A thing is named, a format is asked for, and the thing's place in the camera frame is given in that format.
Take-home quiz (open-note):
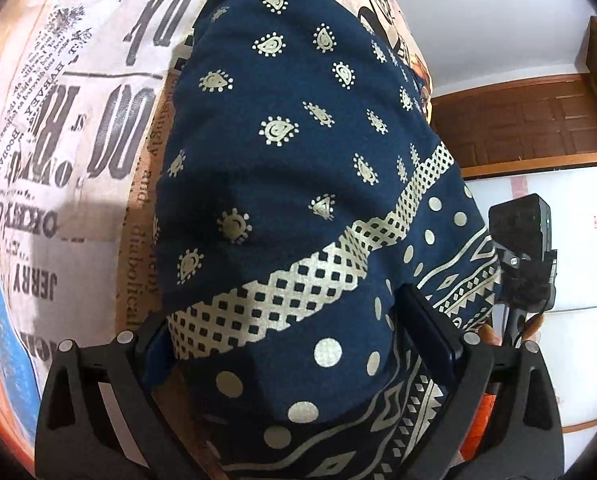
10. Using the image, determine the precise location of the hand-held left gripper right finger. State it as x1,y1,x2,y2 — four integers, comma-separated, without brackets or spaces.
399,284,565,480

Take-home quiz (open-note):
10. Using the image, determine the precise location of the newspaper print bed sheet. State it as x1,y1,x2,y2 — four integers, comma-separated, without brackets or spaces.
0,0,434,466

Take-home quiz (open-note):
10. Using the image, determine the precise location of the navy patterned zip hoodie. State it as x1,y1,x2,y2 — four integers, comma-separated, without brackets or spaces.
146,0,504,480

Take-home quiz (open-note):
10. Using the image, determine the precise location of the wooden wardrobe with heart stickers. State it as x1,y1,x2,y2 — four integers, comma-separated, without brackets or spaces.
461,17,597,461

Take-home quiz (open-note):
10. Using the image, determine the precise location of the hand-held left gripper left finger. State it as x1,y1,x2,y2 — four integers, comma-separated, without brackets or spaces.
35,329,199,480

